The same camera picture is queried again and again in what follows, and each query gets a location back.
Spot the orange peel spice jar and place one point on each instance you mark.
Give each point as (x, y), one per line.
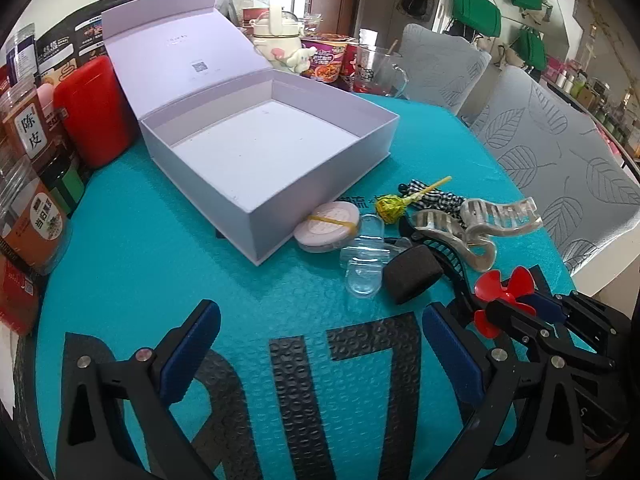
(25, 125)

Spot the black banana hair clip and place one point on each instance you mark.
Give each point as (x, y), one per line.
(449, 260)

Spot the grey leaf chair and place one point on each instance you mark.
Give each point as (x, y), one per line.
(442, 70)
(555, 155)

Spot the near grey leaf chair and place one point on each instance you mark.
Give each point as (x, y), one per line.
(555, 155)

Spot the yellow-green wrapped lollipop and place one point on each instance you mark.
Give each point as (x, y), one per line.
(390, 208)

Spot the white cartoon dog pot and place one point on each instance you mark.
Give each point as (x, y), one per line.
(277, 35)

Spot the black white gingham bow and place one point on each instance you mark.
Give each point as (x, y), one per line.
(447, 202)

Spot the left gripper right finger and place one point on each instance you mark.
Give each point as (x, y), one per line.
(520, 419)

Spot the translucent beige claw clip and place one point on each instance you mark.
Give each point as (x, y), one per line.
(472, 236)

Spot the red plastic propeller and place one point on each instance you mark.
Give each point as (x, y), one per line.
(489, 288)

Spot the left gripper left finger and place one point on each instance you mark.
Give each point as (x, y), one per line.
(93, 440)

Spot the black snack package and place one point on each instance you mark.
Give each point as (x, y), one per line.
(72, 42)

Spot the green tote bag left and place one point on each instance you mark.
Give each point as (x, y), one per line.
(472, 18)

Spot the purple label jar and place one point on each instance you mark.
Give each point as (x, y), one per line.
(21, 55)

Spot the green tote bag lower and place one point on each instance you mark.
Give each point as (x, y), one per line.
(529, 47)

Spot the glass mug with straw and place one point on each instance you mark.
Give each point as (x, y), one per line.
(378, 71)

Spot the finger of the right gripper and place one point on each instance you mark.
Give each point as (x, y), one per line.
(537, 336)
(550, 307)

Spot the purple instant noodle cup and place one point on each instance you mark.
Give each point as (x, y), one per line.
(326, 64)

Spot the red plastic canister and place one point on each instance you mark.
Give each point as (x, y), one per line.
(95, 113)

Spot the far grey leaf chair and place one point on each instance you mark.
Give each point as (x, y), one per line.
(442, 70)

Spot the lilac open gift box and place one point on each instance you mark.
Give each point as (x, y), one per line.
(254, 149)

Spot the teal bubble mailer mat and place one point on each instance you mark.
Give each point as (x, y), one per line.
(304, 381)

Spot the black foam hair roller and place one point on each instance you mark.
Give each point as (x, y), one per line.
(411, 273)

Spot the red packet at edge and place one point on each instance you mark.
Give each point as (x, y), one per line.
(19, 299)

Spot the green black small jar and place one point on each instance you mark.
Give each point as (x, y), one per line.
(66, 177)

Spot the clear jar orange label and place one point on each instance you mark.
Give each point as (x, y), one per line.
(32, 223)

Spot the pink round compact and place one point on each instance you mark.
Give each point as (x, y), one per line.
(330, 226)

